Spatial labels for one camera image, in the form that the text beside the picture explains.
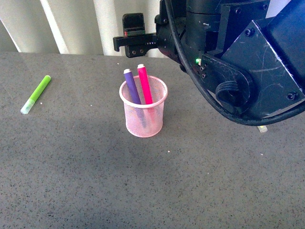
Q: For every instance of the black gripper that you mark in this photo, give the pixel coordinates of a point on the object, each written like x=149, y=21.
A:
x=135, y=41

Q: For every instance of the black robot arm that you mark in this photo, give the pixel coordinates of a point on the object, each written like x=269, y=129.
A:
x=249, y=66

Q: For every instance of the purple marker pen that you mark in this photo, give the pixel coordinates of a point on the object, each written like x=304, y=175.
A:
x=134, y=94

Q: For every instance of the green marker pen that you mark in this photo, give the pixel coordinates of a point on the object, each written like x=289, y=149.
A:
x=35, y=95

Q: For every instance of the pink marker pen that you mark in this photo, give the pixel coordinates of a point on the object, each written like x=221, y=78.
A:
x=146, y=90

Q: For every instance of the white pleated curtain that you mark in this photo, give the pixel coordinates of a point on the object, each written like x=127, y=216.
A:
x=68, y=26

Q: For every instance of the pink mesh cup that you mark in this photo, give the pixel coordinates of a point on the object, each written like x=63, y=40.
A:
x=159, y=92

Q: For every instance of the yellow marker pen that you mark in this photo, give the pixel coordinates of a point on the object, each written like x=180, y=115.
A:
x=262, y=128

